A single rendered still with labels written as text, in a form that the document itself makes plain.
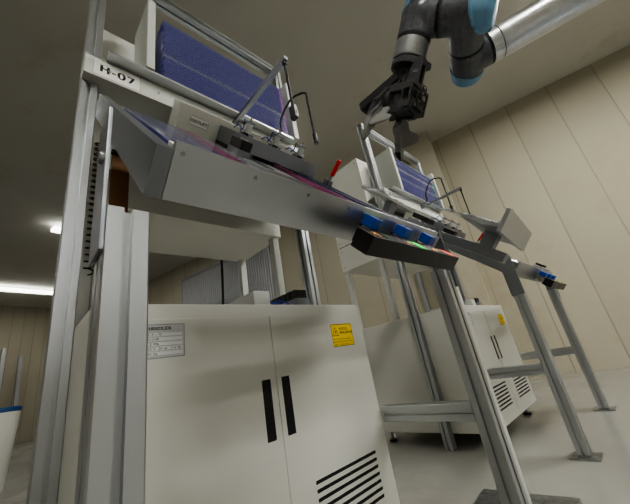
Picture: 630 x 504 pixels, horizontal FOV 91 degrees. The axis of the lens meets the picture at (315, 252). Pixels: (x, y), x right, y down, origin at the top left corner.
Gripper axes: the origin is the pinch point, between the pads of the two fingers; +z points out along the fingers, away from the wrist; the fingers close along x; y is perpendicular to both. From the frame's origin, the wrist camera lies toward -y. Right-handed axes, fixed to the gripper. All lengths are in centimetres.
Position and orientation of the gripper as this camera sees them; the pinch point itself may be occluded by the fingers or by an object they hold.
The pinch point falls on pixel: (380, 151)
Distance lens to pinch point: 78.5
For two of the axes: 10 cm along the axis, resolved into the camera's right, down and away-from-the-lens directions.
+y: 6.5, 1.9, -7.4
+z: -2.2, 9.7, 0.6
